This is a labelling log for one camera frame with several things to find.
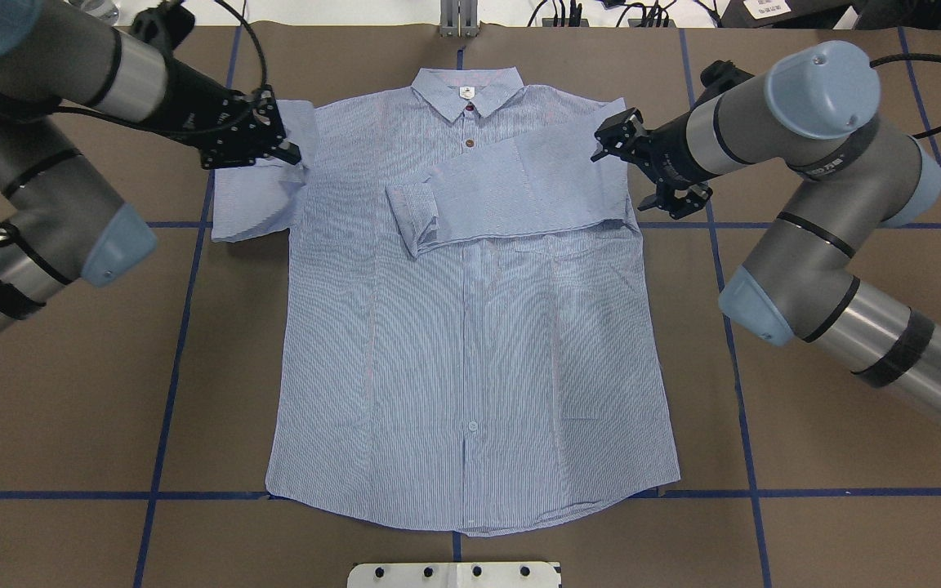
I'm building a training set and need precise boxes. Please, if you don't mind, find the aluminium frame post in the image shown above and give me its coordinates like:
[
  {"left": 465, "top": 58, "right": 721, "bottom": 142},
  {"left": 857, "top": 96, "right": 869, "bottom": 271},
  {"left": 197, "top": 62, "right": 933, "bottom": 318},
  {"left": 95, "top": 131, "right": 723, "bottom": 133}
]
[{"left": 438, "top": 0, "right": 480, "bottom": 38}]

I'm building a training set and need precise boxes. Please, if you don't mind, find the light blue striped shirt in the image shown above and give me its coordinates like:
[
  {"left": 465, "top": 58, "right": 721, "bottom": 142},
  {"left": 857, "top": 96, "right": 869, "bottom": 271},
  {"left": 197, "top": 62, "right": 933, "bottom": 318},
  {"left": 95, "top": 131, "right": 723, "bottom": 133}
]
[{"left": 212, "top": 69, "right": 682, "bottom": 537}]

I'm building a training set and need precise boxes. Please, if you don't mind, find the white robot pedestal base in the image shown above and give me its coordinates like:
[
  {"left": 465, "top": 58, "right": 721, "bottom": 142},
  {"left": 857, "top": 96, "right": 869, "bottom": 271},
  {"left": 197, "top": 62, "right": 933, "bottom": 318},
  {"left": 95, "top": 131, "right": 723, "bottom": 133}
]
[{"left": 346, "top": 561, "right": 564, "bottom": 587}]

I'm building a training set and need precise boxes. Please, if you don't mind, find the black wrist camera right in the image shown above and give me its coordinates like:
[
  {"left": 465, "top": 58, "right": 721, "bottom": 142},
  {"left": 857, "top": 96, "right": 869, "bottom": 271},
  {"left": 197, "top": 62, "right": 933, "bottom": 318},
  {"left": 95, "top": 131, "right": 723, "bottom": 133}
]
[{"left": 695, "top": 60, "right": 755, "bottom": 105}]

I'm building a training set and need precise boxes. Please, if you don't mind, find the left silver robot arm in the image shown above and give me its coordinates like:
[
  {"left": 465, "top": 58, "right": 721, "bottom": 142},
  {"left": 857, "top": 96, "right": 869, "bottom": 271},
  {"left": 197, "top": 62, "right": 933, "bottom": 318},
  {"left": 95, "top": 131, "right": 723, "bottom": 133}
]
[{"left": 0, "top": 1, "right": 302, "bottom": 332}]

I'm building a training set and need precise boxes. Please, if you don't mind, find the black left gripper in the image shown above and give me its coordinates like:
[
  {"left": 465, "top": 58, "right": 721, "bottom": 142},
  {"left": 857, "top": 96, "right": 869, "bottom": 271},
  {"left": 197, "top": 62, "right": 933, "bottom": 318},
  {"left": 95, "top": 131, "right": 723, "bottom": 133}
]
[{"left": 197, "top": 86, "right": 303, "bottom": 170}]

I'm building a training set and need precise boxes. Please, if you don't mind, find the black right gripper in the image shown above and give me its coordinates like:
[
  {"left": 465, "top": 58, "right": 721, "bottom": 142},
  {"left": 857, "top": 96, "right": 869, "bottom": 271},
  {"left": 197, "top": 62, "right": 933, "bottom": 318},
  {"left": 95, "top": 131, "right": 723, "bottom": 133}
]
[{"left": 591, "top": 108, "right": 716, "bottom": 220}]

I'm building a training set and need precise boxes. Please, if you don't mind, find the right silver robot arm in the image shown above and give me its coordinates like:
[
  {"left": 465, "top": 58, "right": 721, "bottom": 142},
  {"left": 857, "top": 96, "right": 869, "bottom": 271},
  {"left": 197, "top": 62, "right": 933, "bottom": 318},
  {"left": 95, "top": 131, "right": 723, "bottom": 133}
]
[{"left": 594, "top": 40, "right": 941, "bottom": 424}]

